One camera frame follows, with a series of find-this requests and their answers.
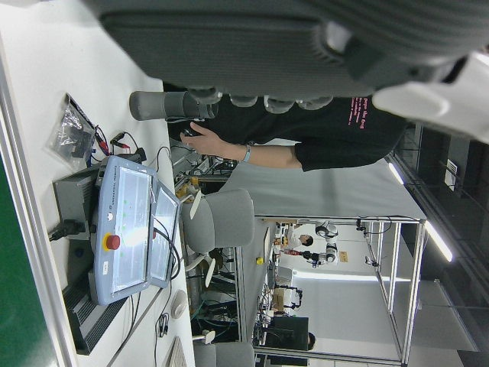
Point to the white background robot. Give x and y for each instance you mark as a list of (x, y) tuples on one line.
[(330, 252)]

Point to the light blue wristband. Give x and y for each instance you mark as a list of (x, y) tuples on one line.
[(247, 153)]

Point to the large teach pendant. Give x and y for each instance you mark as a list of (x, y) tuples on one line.
[(130, 229)]

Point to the person in white shirt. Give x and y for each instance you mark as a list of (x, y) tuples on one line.
[(302, 241)]

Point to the grey finned controller box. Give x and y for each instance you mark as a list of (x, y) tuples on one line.
[(70, 199)]

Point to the white computer mouse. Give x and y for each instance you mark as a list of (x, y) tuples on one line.
[(179, 304)]

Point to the aluminium frame cage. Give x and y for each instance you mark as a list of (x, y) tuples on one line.
[(417, 264)]

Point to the red and black clip leads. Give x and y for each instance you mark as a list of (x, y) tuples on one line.
[(120, 138)]

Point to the person's bare hand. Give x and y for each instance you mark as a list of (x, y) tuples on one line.
[(202, 141)]

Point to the black-haired seated person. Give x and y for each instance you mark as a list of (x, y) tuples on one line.
[(311, 340)]

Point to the small yellow object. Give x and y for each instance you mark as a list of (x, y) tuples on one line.
[(260, 260)]

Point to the black background monitor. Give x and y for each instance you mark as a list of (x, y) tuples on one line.
[(286, 332)]

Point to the white keyboard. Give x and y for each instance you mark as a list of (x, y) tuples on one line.
[(177, 355)]

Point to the clear bag with black parts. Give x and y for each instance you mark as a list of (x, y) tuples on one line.
[(68, 134)]

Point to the red alligator clip lead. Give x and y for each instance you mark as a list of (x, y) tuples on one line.
[(101, 139)]

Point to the green conveyor belt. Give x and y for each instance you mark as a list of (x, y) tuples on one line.
[(15, 286)]

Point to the ceiling light strip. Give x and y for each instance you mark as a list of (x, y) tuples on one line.
[(395, 172), (439, 242)]

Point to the grey office chair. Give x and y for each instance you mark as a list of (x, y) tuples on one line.
[(229, 221), (229, 355)]

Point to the person's bare forearm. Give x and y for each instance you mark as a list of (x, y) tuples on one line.
[(267, 156)]

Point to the person in black t-shirt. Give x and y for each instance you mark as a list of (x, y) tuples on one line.
[(305, 126)]

